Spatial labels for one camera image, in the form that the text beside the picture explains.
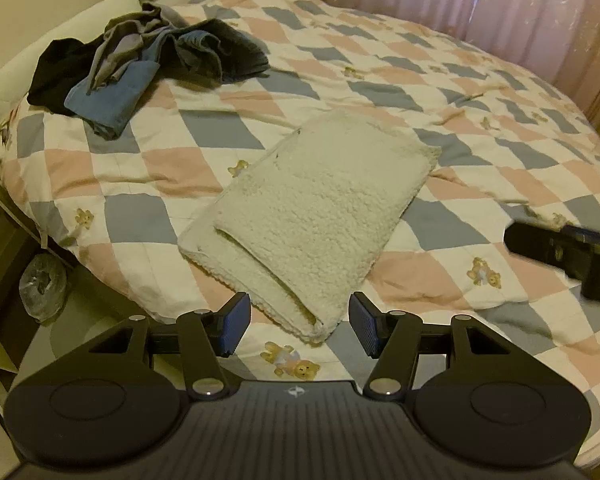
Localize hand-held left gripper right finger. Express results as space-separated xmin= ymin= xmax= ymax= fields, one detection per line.
xmin=349 ymin=291 xmax=511 ymax=401

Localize dark blue denim garment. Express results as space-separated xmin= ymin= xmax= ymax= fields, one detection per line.
xmin=172 ymin=18 xmax=271 ymax=84

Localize pink curtain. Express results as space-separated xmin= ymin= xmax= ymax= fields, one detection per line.
xmin=257 ymin=0 xmax=600 ymax=126

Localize grey hoodie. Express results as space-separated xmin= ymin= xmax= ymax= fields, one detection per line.
xmin=89 ymin=2 xmax=188 ymax=95

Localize bed with checkered quilt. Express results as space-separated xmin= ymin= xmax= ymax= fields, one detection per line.
xmin=0 ymin=0 xmax=600 ymax=467

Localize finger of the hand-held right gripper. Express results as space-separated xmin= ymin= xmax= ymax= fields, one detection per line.
xmin=504 ymin=220 xmax=581 ymax=273

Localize black garment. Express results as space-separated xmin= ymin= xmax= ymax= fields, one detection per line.
xmin=27 ymin=37 xmax=108 ymax=115

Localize clear plastic bag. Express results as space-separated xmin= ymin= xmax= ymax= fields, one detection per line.
xmin=19 ymin=254 xmax=69 ymax=324

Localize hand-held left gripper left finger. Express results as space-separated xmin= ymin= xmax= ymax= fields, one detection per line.
xmin=87 ymin=291 xmax=252 ymax=401

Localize white bolster pillow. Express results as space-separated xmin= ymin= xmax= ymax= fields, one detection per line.
xmin=0 ymin=0 xmax=146 ymax=128

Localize blue jeans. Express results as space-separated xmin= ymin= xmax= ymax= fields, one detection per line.
xmin=64 ymin=42 xmax=162 ymax=140

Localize cream fleece garment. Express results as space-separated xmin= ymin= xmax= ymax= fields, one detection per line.
xmin=177 ymin=109 xmax=443 ymax=345

